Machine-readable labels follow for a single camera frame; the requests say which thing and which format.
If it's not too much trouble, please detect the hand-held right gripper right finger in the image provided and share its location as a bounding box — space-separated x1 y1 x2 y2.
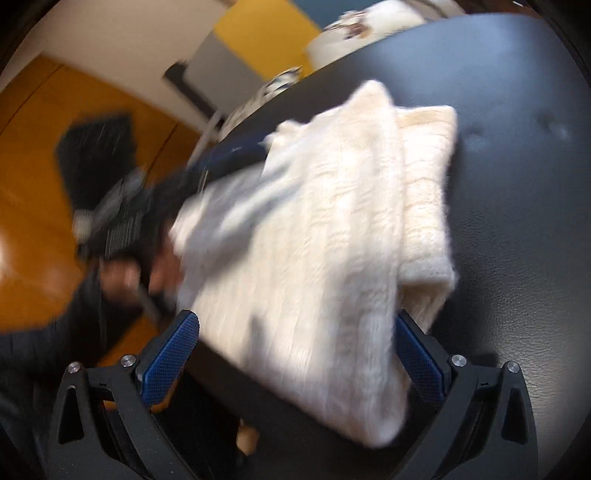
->
394 310 541 480

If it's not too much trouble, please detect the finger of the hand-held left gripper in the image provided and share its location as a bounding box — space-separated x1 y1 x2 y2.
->
194 135 274 186

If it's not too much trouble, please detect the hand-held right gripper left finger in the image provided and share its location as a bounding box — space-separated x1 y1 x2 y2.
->
48 310 201 480

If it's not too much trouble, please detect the white knit sweater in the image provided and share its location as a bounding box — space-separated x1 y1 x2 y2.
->
168 79 460 448

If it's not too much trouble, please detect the person's left hand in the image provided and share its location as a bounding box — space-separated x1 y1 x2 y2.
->
102 253 182 305

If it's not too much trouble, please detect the black panel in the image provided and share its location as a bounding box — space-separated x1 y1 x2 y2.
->
164 60 218 118

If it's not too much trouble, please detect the geometric print pillow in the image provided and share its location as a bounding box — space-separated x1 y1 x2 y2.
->
222 67 303 134

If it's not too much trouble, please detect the grey yellow blue sofa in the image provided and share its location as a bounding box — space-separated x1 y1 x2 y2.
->
187 0 347 121

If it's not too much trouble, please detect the deer print pillow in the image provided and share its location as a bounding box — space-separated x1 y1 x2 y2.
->
305 0 428 70

